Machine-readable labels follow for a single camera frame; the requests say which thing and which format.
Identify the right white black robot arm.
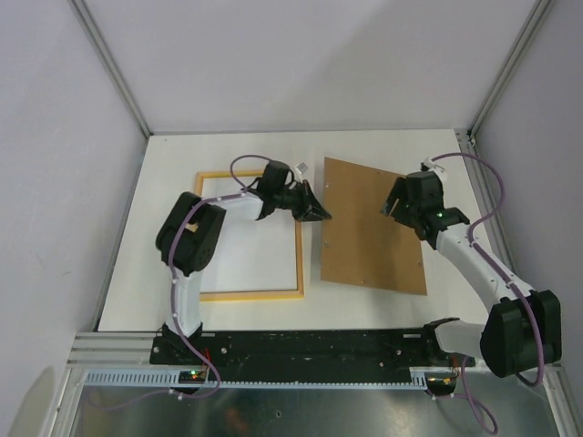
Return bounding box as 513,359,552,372
382,171,562,378

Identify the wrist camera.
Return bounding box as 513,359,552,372
295,162,309,176
421,158,447,183

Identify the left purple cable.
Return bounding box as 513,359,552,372
86,154,270,412

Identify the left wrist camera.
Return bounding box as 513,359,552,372
295,162,309,176

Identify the aluminium corner post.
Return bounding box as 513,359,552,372
466,0,556,138
67,0,152,138

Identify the brown cardboard backing board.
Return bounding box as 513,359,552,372
321,158,427,296

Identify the left aluminium corner post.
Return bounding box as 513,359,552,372
67,0,152,138

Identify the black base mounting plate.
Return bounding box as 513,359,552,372
149,328,464,381

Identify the aluminium front rail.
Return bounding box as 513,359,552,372
66,332,156,369

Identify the white slotted cable duct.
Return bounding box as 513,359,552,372
84,368,455,391

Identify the printed photo with balloons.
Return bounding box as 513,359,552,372
202,175,300,292

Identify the yellow wooden picture frame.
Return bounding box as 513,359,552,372
193,168,305,302

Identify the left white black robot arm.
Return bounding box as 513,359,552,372
155,154,332,364

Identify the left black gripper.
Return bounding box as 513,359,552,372
273,179,330,222

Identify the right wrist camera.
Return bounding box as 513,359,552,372
421,158,447,183

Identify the right aluminium corner post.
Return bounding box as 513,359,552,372
466,0,556,138

